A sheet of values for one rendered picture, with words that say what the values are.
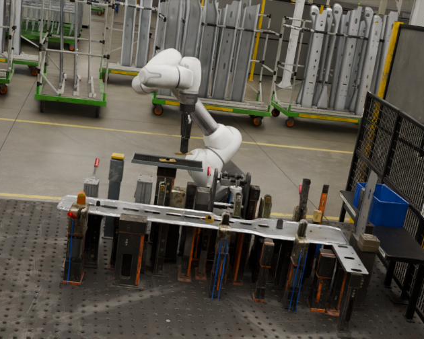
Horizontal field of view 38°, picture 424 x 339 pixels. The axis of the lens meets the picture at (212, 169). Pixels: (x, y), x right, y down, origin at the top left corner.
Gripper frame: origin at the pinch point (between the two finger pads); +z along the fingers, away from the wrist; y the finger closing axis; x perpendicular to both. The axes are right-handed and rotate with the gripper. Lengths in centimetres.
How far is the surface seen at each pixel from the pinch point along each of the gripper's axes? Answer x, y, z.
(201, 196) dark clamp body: 11.8, -3.1, 26.8
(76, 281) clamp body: -50, 20, 59
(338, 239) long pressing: 70, 33, 37
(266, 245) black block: 32, 39, 37
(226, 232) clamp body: 12.8, 35.6, 31.3
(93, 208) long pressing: -42, 4, 30
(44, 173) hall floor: -52, -348, 109
